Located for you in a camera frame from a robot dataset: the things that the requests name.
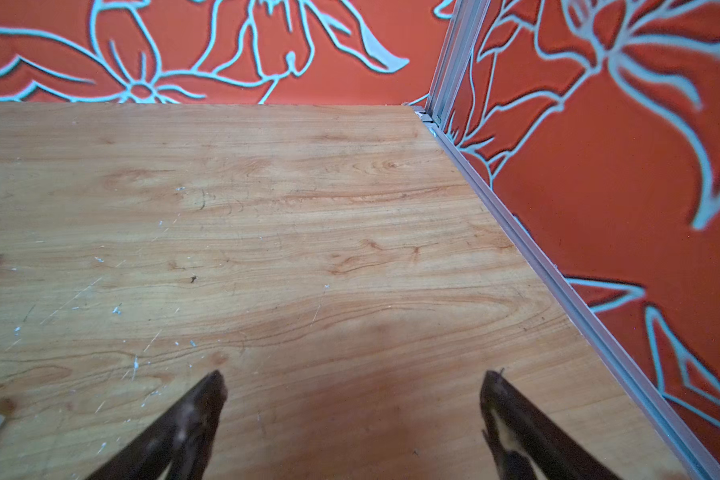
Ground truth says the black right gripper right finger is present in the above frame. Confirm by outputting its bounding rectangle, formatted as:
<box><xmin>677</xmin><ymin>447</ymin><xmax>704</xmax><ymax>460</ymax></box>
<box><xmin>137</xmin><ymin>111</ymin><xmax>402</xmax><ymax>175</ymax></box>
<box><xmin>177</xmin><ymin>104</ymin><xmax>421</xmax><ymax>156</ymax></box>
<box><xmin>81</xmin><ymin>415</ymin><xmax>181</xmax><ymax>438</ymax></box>
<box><xmin>479</xmin><ymin>370</ymin><xmax>617</xmax><ymax>479</ymax></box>

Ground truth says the aluminium frame bottom rail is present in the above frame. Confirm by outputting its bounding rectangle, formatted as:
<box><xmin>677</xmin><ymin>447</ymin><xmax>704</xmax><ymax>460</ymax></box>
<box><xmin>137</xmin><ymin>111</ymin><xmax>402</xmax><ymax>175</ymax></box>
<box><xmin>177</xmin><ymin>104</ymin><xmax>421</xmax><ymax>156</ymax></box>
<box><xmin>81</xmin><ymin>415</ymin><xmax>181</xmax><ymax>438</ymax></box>
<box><xmin>413</xmin><ymin>106</ymin><xmax>720</xmax><ymax>479</ymax></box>

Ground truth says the aluminium frame corner post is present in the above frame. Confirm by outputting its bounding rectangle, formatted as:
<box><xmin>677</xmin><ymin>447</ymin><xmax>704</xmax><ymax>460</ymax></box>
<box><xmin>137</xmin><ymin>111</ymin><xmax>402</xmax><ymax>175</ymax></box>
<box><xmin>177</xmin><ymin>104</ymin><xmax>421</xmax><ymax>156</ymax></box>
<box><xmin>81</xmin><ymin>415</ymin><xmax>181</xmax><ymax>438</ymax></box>
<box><xmin>425</xmin><ymin>0</ymin><xmax>491</xmax><ymax>130</ymax></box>

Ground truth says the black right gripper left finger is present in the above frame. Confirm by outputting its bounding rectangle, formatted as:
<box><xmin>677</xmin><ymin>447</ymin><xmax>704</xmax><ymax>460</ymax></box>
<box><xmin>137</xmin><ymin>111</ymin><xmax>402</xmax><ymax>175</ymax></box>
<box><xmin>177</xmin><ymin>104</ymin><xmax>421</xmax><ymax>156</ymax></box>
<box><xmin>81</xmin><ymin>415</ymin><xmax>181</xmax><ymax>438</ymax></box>
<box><xmin>89</xmin><ymin>370</ymin><xmax>228</xmax><ymax>479</ymax></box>

